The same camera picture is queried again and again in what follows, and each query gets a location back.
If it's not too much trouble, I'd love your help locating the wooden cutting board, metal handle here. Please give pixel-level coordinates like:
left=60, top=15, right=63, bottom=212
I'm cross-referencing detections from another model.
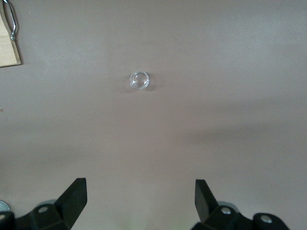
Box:
left=0, top=0, right=24, bottom=69

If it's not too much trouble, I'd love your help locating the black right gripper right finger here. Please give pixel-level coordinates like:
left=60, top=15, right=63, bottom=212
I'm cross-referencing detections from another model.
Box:
left=193, top=179, right=290, bottom=230

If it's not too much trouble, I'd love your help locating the small clear glass cup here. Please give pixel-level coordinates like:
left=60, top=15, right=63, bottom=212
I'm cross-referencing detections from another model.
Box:
left=129, top=71, right=151, bottom=91

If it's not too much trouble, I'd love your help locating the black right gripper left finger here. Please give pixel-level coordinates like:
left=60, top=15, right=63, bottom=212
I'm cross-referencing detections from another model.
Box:
left=0, top=178, right=87, bottom=230

